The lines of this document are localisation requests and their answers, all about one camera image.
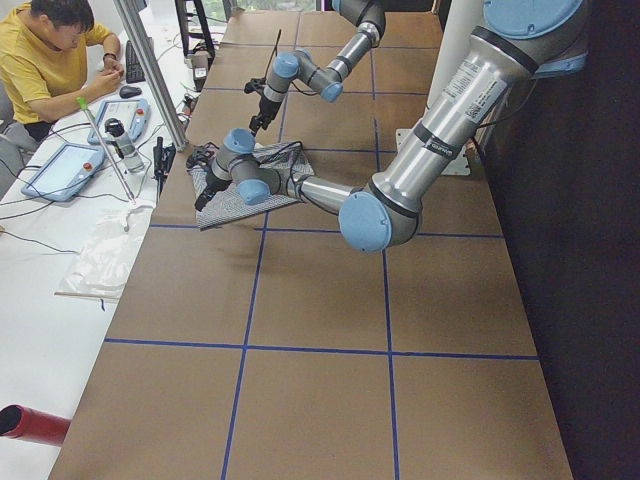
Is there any navy white striped polo shirt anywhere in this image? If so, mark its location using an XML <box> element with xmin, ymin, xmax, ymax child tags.
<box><xmin>187</xmin><ymin>141</ymin><xmax>314</xmax><ymax>230</ymax></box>

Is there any clear plastic bag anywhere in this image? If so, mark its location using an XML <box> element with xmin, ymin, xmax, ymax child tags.
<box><xmin>55</xmin><ymin>200</ymin><xmax>156</xmax><ymax>302</ymax></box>

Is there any black folded tripod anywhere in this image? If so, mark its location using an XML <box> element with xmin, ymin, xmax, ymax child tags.
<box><xmin>153</xmin><ymin>136</ymin><xmax>176</xmax><ymax>200</ymax></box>

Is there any clear water bottle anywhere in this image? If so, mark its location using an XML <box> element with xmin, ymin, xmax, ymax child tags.
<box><xmin>104</xmin><ymin>118</ymin><xmax>144</xmax><ymax>173</ymax></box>

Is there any aluminium camera mast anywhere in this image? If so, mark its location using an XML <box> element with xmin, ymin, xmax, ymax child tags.
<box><xmin>114</xmin><ymin>0</ymin><xmax>188</xmax><ymax>151</ymax></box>

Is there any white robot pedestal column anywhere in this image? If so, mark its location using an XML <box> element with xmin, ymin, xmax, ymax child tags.
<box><xmin>396</xmin><ymin>0</ymin><xmax>483</xmax><ymax>176</ymax></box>

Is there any near teach pendant tablet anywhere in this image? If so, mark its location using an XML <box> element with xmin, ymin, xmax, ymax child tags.
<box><xmin>21</xmin><ymin>142</ymin><xmax>105</xmax><ymax>202</ymax></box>

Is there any black keyboard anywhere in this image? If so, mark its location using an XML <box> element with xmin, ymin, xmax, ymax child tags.
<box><xmin>125</xmin><ymin>40</ymin><xmax>145</xmax><ymax>84</ymax></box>

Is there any person in yellow shirt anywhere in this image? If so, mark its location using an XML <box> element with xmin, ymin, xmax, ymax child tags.
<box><xmin>1</xmin><ymin>0</ymin><xmax>124</xmax><ymax>142</ymax></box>

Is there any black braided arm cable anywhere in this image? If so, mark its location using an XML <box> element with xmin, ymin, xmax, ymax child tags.
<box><xmin>254</xmin><ymin>140</ymin><xmax>311</xmax><ymax>201</ymax></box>

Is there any teach pendant tablet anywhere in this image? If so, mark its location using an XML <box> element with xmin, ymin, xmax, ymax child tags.
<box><xmin>93</xmin><ymin>98</ymin><xmax>150</xmax><ymax>143</ymax></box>
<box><xmin>21</xmin><ymin>142</ymin><xmax>105</xmax><ymax>202</ymax></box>

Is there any red cylinder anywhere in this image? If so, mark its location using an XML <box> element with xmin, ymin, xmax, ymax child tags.
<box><xmin>1</xmin><ymin>404</ymin><xmax>71</xmax><ymax>447</ymax></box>

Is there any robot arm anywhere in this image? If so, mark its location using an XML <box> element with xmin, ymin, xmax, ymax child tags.
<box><xmin>244</xmin><ymin>1</ymin><xmax>386</xmax><ymax>134</ymax></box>
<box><xmin>195</xmin><ymin>1</ymin><xmax>590</xmax><ymax>252</ymax></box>

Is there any black computer mouse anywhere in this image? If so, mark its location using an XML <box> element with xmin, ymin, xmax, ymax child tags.
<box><xmin>119</xmin><ymin>85</ymin><xmax>142</xmax><ymax>99</ymax></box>

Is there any silver metal rod tool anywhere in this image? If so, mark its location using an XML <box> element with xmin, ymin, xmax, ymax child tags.
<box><xmin>76</xmin><ymin>96</ymin><xmax>135</xmax><ymax>202</ymax></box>

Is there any far teach pendant tablet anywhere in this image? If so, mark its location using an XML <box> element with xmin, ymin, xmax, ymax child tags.
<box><xmin>93</xmin><ymin>98</ymin><xmax>150</xmax><ymax>143</ymax></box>

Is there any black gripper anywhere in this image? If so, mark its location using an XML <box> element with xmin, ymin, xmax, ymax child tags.
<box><xmin>244</xmin><ymin>77</ymin><xmax>280</xmax><ymax>136</ymax></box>
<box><xmin>186</xmin><ymin>143</ymin><xmax>231</xmax><ymax>211</ymax></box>

